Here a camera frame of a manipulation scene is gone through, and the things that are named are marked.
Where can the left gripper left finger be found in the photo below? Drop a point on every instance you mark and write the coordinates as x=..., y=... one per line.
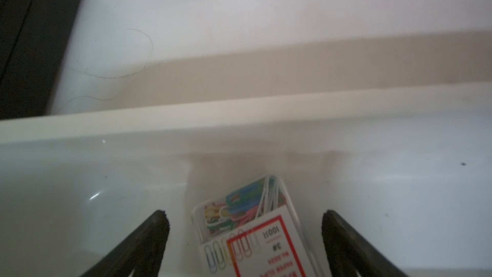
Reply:
x=140, y=253

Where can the black tool case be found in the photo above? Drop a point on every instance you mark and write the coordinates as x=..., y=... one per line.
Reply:
x=34, y=37

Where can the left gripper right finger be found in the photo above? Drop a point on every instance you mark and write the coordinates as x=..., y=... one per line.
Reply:
x=349, y=253

